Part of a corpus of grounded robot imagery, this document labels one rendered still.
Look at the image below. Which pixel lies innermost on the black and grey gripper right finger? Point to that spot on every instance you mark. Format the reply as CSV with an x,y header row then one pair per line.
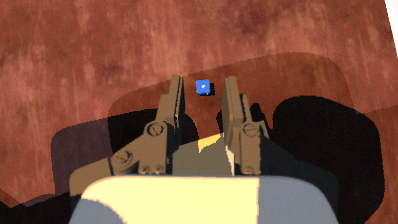
x,y
257,155

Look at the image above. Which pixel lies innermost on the blue die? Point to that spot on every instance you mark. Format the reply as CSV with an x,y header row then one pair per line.
x,y
203,87

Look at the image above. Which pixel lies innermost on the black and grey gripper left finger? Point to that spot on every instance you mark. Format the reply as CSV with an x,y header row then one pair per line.
x,y
152,152

